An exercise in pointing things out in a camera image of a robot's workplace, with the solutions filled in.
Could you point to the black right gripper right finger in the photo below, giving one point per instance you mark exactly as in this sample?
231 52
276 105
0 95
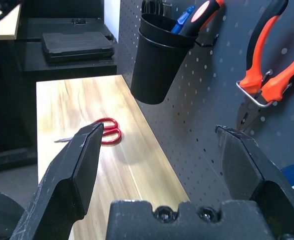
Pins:
246 170

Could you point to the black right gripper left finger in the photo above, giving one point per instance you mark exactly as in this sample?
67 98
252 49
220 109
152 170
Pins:
62 180

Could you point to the orange black needle-nose pliers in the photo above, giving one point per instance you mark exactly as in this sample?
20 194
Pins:
255 75

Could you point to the grey perforated pegboard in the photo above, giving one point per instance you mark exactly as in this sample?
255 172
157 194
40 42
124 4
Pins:
206 112

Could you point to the metal pegboard hook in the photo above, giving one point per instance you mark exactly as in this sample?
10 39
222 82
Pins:
166 7

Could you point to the black side cabinet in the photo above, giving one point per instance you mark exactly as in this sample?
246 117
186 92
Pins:
12 100

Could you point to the black plastic tool case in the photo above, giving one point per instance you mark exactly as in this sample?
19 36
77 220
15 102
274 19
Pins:
77 47

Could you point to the black plastic cup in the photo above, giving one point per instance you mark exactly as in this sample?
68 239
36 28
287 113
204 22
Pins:
154 70

